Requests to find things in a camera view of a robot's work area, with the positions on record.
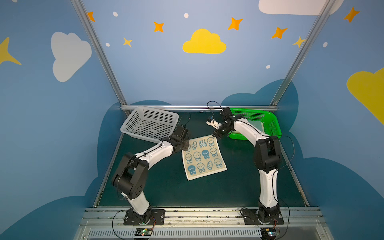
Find white perforated plastic basket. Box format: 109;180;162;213
120;107;179;143

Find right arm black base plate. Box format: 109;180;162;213
240;208;285;225

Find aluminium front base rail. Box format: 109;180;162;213
74;207;334;240

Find left green circuit board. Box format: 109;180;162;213
135;229;153;237

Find pale yellow towel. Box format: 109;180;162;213
249;121;265;134

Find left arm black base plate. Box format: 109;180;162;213
123;209;166;226

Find teal patterned towel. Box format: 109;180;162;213
182;135;227;181

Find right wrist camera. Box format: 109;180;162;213
206;116;222;130

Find aluminium frame post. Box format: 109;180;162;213
71;0;130;116
265;0;336;112

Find right green circuit board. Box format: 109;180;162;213
260;228;279;240

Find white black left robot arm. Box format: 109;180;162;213
112;125;191;224

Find left aluminium frame post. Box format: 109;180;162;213
71;0;130;116

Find green perforated plastic basket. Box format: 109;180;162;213
231;108;282;139

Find right aluminium frame post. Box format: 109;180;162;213
265;0;336;112

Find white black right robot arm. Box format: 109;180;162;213
206;108;284;225

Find aluminium back frame rail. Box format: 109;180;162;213
121;105;278;112

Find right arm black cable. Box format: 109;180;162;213
275;134;296;172

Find green circuit board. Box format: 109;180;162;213
135;229;153;237
260;228;279;240

